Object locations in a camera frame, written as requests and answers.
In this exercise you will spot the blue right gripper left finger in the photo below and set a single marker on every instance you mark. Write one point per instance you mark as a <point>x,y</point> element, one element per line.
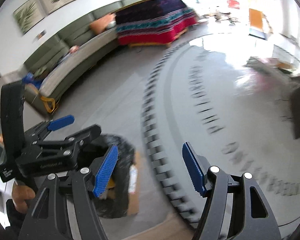
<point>104,171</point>

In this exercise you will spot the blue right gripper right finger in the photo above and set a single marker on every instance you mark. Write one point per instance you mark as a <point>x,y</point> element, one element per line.
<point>196,173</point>

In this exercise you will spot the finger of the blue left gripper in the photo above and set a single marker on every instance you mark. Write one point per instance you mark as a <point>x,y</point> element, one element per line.
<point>60,123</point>

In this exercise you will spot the black trash bag bin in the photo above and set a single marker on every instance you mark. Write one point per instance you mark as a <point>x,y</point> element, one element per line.
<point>117,207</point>

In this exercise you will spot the person's left hand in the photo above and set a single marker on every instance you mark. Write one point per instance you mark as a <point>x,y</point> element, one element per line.
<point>20,195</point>

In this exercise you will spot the grey green sofa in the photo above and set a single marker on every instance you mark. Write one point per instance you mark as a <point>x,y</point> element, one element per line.
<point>66,56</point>

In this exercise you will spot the orange cushion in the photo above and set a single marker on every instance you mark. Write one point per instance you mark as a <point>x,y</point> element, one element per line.
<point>102,24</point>

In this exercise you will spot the framed plant painting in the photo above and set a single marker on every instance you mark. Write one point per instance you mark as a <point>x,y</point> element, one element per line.
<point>28,15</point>

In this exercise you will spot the table with patterned red quilt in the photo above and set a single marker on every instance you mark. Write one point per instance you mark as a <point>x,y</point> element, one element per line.
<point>153,21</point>

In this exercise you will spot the white ride-on toy car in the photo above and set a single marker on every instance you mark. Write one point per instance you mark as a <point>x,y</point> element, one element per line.
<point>219,16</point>

